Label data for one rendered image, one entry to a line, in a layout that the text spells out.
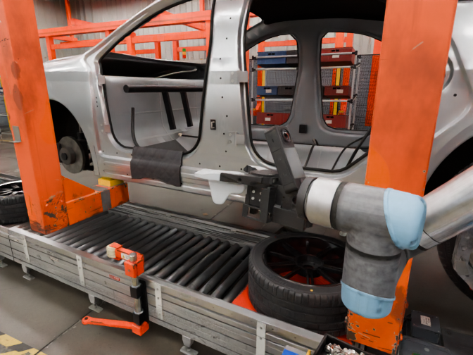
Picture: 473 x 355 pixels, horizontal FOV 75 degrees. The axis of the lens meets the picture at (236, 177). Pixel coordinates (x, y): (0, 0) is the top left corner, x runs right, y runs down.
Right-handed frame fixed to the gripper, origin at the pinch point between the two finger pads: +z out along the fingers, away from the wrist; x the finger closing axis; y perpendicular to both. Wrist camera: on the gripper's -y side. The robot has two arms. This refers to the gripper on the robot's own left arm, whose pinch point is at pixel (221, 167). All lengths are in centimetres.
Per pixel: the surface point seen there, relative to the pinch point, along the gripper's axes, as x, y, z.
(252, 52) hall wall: 846, -256, 620
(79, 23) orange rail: 420, -266, 953
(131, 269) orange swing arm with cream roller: 42, 70, 92
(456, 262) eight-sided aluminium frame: 91, 35, -40
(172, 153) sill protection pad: 85, 13, 115
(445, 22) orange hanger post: 49, -38, -28
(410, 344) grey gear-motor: 88, 72, -31
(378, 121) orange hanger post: 50, -13, -16
